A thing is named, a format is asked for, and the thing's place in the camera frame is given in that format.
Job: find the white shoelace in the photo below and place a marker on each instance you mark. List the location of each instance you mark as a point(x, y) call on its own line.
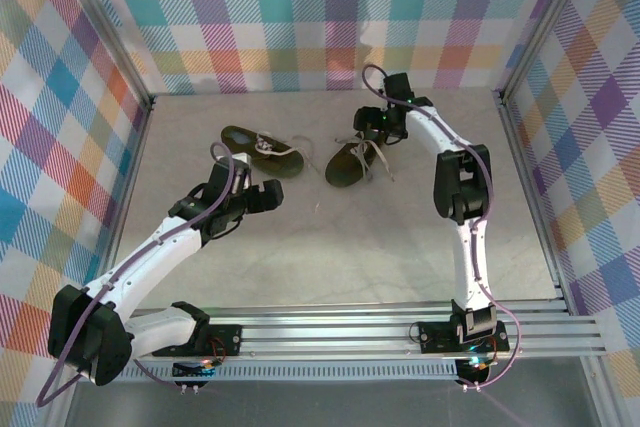
point(367, 169)
point(263, 144)

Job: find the olive green canvas shoe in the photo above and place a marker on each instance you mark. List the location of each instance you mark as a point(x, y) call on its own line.
point(342, 169)
point(280, 164)

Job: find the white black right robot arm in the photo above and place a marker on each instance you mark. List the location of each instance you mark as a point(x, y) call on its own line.
point(470, 267)

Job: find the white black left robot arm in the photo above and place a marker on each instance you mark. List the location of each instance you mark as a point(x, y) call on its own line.
point(150, 257)

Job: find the colourful plaid cloth panel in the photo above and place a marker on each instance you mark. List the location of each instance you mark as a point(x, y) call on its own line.
point(600, 147)
point(40, 147)
point(320, 22)

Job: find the small circuit board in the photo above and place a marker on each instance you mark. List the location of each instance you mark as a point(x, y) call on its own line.
point(472, 372)
point(192, 371)

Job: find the aluminium side rail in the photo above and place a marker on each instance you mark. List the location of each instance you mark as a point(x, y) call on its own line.
point(531, 197)
point(124, 197)

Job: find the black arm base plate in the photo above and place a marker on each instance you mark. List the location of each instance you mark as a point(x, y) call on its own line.
point(232, 339)
point(435, 338)

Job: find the aluminium mounting rail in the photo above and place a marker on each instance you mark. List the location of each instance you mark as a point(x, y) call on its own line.
point(325, 334)

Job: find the aluminium corner post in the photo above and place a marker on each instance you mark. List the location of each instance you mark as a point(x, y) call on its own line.
point(112, 37)
point(541, 22)

